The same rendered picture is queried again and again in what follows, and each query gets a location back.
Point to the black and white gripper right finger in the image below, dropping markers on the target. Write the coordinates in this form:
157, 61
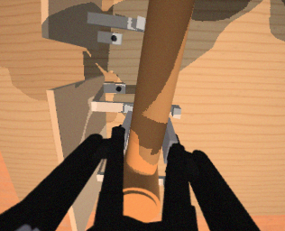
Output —
220, 207

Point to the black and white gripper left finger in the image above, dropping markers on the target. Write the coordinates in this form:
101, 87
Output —
48, 203

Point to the orange wooden mallet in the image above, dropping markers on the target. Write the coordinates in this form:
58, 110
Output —
163, 44

